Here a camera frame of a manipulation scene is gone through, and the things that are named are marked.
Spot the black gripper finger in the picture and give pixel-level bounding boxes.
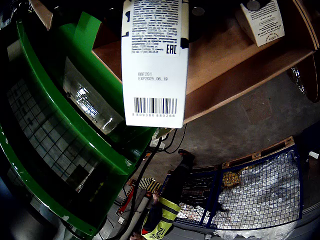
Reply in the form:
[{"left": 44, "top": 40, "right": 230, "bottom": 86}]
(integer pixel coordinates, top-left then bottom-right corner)
[
  {"left": 41, "top": 0, "right": 123, "bottom": 36},
  {"left": 188, "top": 0, "right": 273, "bottom": 44}
]

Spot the cow print white carton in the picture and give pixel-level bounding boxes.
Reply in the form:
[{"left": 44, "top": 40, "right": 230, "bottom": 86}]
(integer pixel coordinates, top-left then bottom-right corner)
[{"left": 121, "top": 0, "right": 190, "bottom": 130}]

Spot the yellow black striped block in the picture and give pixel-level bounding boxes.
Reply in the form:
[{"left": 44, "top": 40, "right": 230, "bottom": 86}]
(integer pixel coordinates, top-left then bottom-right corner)
[{"left": 138, "top": 176, "right": 163, "bottom": 193}]

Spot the green metal rack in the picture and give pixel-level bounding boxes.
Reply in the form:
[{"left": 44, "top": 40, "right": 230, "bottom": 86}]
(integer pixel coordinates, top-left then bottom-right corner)
[{"left": 0, "top": 11, "right": 157, "bottom": 238}]

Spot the shiny plastic film wrap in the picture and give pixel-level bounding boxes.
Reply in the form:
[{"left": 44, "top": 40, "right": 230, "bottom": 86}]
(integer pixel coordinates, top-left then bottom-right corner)
[{"left": 286, "top": 65, "right": 310, "bottom": 97}]

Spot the person in yellow vest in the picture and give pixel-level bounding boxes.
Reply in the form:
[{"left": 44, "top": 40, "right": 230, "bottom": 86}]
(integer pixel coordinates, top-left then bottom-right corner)
[{"left": 131, "top": 148, "right": 197, "bottom": 240}]

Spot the small white carton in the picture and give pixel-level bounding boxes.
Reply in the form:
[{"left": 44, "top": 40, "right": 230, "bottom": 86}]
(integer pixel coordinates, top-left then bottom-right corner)
[{"left": 234, "top": 0, "right": 286, "bottom": 48}]

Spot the wooden pallet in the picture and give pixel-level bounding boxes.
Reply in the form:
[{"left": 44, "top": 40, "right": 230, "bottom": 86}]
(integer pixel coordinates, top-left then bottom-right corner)
[{"left": 221, "top": 135, "right": 296, "bottom": 169}]

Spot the blue wire mesh cage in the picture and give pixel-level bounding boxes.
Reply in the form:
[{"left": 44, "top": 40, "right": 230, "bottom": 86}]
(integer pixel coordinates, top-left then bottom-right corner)
[{"left": 159, "top": 143, "right": 305, "bottom": 231}]

